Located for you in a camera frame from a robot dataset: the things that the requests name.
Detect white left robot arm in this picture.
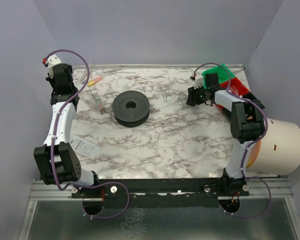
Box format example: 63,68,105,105
33,63,98,186

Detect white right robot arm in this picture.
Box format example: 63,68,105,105
186,73,268,180

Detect purple yellow pink markers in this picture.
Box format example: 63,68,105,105
87,76,105,87

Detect green plastic bin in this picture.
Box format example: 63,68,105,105
201,64,236,84

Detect clear plastic tube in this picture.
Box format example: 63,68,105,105
81,63,92,82

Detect red plastic bin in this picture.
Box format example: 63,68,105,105
218,77,250,109

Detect black plastic bin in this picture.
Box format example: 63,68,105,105
243,92,265,110

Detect white paper label packet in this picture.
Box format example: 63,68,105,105
69,135,101,160

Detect large white cylinder bucket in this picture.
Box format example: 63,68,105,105
246,118,300,176

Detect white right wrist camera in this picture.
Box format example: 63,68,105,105
190,75,204,89

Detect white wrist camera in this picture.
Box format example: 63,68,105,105
190,75,204,89
42,54,62,78

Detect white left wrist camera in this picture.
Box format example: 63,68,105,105
42,54,62,78

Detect white wires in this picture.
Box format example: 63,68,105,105
227,85,242,97

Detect black cable spool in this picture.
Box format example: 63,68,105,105
112,90,150,128

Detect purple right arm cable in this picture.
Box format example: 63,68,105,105
191,62,272,219

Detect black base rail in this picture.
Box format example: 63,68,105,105
71,176,249,209

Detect aluminium frame rail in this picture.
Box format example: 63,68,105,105
17,169,76,240

